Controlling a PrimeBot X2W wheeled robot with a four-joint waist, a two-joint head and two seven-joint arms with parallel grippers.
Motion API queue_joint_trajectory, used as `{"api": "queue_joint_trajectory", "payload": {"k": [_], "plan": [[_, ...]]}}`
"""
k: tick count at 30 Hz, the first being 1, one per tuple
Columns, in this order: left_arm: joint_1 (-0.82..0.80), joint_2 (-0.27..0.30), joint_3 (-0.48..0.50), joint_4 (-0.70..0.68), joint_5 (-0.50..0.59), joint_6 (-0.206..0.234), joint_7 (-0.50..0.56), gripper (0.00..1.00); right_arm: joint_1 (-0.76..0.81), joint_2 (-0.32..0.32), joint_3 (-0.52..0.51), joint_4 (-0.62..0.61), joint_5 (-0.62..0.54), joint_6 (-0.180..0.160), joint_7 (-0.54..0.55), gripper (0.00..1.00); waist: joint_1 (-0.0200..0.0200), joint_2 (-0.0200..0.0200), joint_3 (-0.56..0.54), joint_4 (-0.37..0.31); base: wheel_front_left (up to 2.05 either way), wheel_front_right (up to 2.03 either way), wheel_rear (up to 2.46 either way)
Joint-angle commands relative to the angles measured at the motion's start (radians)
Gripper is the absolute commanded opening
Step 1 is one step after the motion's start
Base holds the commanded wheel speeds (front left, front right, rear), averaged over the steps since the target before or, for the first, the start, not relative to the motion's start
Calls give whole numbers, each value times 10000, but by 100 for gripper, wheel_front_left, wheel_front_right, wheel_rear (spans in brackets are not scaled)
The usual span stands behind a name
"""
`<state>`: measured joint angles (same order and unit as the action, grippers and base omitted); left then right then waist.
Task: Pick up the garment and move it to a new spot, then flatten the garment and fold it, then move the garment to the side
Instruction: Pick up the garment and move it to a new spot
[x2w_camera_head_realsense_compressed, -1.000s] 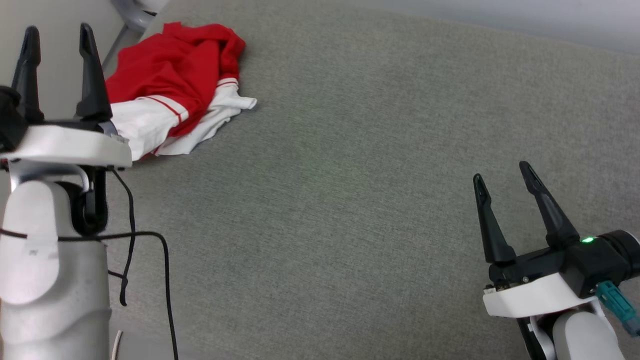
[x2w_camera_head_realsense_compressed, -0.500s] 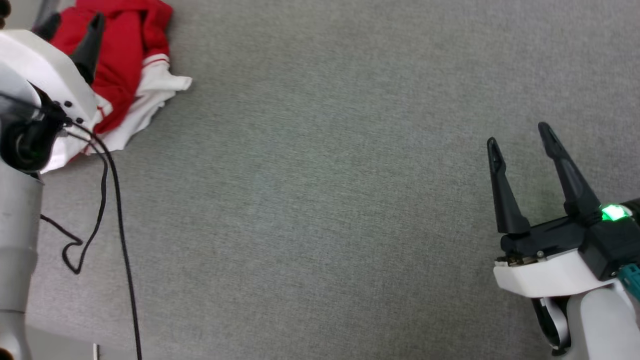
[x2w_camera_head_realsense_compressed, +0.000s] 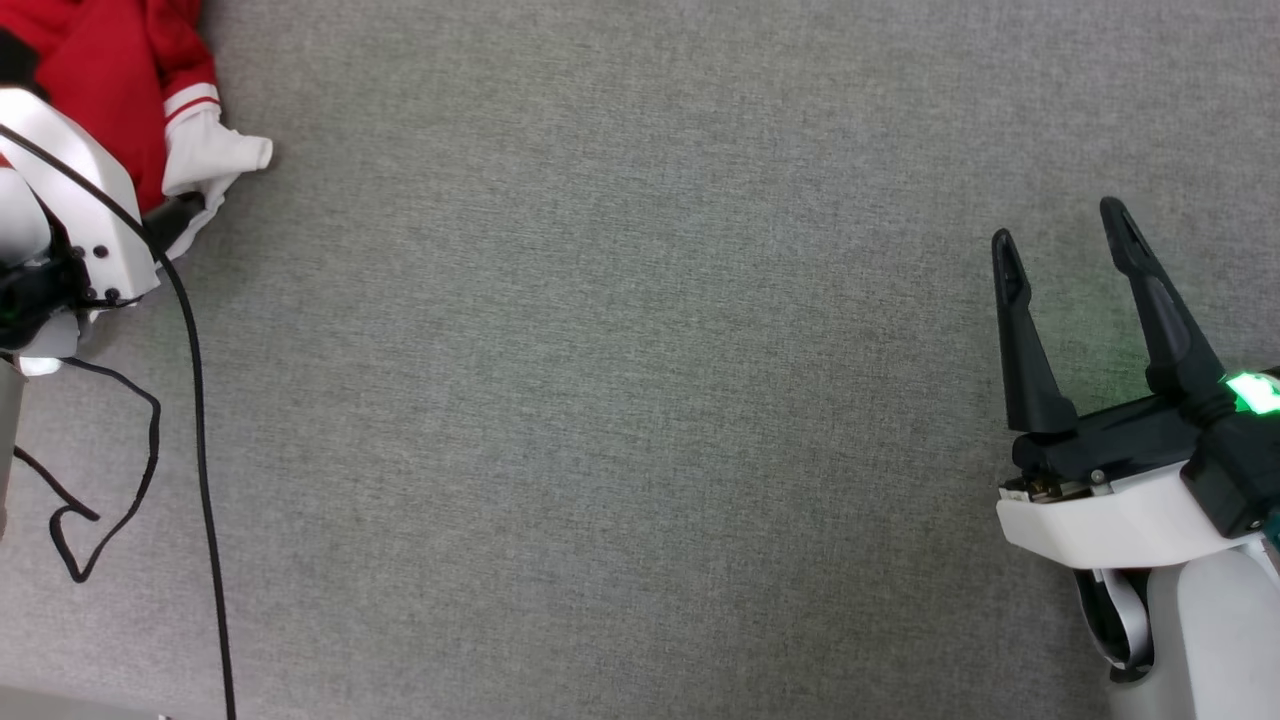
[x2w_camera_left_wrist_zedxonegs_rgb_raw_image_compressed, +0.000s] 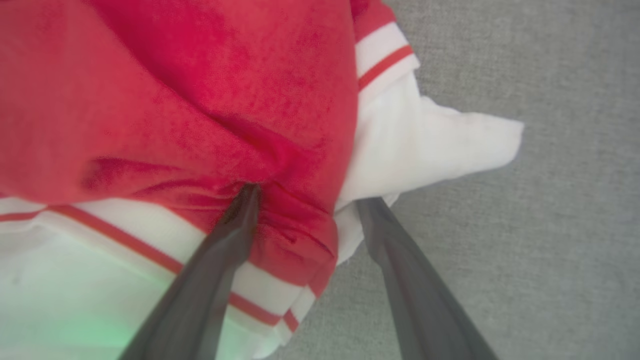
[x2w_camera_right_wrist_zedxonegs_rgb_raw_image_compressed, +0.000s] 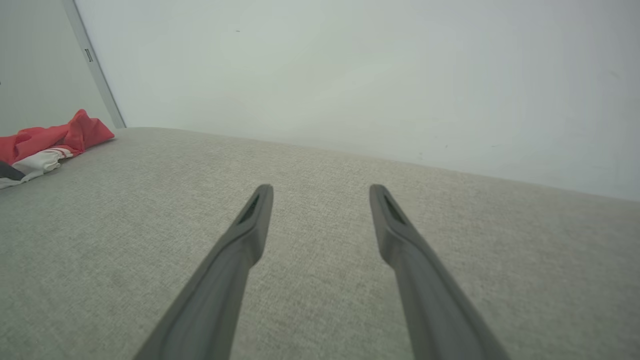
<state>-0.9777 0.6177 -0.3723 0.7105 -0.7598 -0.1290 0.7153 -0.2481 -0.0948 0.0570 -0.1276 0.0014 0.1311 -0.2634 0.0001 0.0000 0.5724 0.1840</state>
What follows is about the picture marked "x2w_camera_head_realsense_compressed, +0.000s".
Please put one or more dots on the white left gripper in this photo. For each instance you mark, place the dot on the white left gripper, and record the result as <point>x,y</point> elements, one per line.
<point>95,200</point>

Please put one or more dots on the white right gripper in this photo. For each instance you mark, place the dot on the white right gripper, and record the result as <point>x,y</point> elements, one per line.
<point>1110,520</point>

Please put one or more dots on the red white Bulls jersey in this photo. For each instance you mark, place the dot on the red white Bulls jersey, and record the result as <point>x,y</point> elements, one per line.
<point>110,70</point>

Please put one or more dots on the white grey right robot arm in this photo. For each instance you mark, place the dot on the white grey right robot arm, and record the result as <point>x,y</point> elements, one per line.
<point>1210,640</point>

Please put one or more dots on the grey fabric sofa cushion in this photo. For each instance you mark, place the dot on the grey fabric sofa cushion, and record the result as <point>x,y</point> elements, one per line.
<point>600,400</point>

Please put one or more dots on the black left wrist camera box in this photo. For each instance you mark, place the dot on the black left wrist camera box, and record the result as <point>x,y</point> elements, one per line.
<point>30,295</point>

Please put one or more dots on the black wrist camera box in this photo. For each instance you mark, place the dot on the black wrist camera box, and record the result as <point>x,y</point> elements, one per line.
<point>1235,470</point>
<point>30,295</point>

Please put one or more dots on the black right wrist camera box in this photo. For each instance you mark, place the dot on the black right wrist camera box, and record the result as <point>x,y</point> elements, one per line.
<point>1235,470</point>

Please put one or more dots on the teal right camera connector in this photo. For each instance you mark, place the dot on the teal right camera connector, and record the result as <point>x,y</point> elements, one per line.
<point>1274,530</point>

